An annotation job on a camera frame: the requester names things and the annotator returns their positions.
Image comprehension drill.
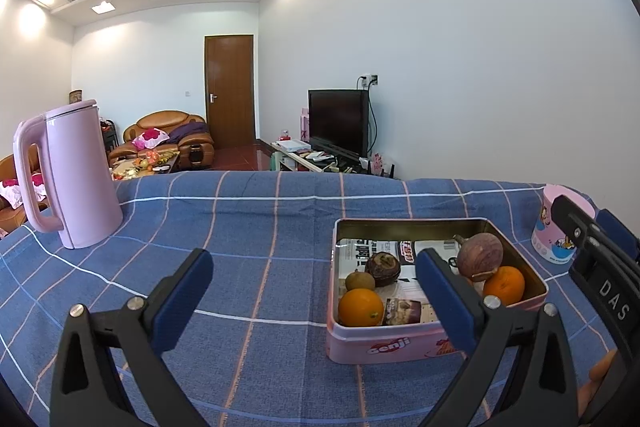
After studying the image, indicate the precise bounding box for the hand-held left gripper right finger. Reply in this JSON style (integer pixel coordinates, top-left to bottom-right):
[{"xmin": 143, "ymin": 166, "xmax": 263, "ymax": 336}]
[{"xmin": 415, "ymin": 248, "xmax": 581, "ymax": 427}]

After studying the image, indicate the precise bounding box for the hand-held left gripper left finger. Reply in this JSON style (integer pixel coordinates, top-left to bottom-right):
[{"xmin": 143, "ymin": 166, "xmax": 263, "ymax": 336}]
[{"xmin": 49, "ymin": 248, "xmax": 215, "ymax": 427}]

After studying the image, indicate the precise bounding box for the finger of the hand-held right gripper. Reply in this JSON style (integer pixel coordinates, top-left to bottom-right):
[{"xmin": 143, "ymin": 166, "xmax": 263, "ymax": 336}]
[
  {"xmin": 554, "ymin": 194, "xmax": 608, "ymax": 270},
  {"xmin": 596, "ymin": 208, "xmax": 640, "ymax": 264}
]

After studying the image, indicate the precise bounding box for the purple passion fruit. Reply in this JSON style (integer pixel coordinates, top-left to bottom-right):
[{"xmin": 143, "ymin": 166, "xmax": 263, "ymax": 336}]
[{"xmin": 452, "ymin": 232, "xmax": 504, "ymax": 280}]

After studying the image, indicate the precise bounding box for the orange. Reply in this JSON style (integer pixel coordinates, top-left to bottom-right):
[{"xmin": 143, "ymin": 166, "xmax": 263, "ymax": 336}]
[
  {"xmin": 482, "ymin": 265, "xmax": 527, "ymax": 307},
  {"xmin": 338, "ymin": 288, "xmax": 385, "ymax": 327}
]

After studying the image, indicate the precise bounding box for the dark brown wrinkled fruit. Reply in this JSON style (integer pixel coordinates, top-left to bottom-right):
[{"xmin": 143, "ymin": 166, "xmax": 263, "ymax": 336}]
[{"xmin": 364, "ymin": 252, "xmax": 402, "ymax": 288}]

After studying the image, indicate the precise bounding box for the pink tin box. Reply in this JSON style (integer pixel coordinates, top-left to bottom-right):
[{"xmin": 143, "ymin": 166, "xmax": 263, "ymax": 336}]
[{"xmin": 327, "ymin": 217, "xmax": 549, "ymax": 364}]

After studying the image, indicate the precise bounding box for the small olive brown fruit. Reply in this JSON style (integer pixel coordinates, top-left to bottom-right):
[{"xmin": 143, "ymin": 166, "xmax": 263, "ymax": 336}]
[{"xmin": 345, "ymin": 271, "xmax": 377, "ymax": 293}]

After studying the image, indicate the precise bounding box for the person's right hand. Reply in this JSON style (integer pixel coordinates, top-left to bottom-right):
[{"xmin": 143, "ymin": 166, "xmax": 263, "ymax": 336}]
[{"xmin": 576, "ymin": 348, "xmax": 619, "ymax": 415}]

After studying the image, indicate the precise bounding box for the pink cartoon cup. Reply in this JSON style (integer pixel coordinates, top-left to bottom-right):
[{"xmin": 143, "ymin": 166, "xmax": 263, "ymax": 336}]
[{"xmin": 531, "ymin": 183, "xmax": 596, "ymax": 264}]

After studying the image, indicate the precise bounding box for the printed glossy leaflet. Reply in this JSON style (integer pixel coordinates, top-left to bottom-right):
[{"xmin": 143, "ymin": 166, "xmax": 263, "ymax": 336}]
[{"xmin": 336, "ymin": 238, "xmax": 466, "ymax": 325}]

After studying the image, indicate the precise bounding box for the brown snack packet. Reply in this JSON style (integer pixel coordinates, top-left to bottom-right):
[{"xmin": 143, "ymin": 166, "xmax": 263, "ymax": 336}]
[{"xmin": 382, "ymin": 298, "xmax": 423, "ymax": 325}]

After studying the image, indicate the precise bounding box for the blue plaid tablecloth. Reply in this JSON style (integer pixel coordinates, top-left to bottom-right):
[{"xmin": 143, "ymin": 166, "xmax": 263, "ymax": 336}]
[{"xmin": 0, "ymin": 169, "xmax": 640, "ymax": 427}]

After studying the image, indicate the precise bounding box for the cluttered coffee table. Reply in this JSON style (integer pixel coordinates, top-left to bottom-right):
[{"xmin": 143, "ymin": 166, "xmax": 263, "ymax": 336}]
[{"xmin": 110, "ymin": 149, "xmax": 181, "ymax": 182}]

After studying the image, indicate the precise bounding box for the pink floral cushion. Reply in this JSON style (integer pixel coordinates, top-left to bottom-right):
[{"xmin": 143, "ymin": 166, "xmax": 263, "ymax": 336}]
[
  {"xmin": 0, "ymin": 172, "xmax": 48, "ymax": 210},
  {"xmin": 134, "ymin": 128, "xmax": 171, "ymax": 150}
]

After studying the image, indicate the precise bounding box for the pink electric kettle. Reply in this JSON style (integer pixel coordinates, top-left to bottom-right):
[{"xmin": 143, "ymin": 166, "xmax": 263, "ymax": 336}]
[{"xmin": 12, "ymin": 99, "xmax": 124, "ymax": 250}]

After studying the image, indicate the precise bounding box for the purple blanket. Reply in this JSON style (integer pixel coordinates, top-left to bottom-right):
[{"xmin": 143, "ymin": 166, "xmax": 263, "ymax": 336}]
[{"xmin": 167, "ymin": 122, "xmax": 208, "ymax": 145}]

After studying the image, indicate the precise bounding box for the black rack with clothes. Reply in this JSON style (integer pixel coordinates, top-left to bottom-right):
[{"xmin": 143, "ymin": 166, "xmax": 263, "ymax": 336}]
[{"xmin": 100, "ymin": 119, "xmax": 120, "ymax": 152}]

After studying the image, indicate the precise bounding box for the brown leather armchair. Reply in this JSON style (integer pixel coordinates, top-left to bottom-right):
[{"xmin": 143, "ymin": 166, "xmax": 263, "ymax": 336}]
[{"xmin": 108, "ymin": 109, "xmax": 216, "ymax": 170}]

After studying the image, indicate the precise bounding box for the brown leather sofa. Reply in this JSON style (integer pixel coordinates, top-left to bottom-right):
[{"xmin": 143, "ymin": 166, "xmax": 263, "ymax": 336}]
[{"xmin": 0, "ymin": 154, "xmax": 51, "ymax": 238}]

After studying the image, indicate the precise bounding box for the white television stand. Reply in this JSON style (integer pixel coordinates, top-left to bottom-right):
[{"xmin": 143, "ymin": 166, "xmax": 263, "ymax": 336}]
[{"xmin": 271, "ymin": 139, "xmax": 371, "ymax": 174}]

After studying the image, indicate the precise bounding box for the black flat television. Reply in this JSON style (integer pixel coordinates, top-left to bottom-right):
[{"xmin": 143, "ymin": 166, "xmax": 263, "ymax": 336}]
[{"xmin": 307, "ymin": 89, "xmax": 371, "ymax": 160}]

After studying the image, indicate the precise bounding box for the brown wooden door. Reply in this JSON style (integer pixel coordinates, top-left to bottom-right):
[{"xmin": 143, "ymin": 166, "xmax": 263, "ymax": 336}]
[{"xmin": 204, "ymin": 35, "xmax": 257, "ymax": 150}]

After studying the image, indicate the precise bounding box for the black power cable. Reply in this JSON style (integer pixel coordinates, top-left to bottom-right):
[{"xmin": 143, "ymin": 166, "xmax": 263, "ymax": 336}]
[{"xmin": 367, "ymin": 84, "xmax": 378, "ymax": 158}]

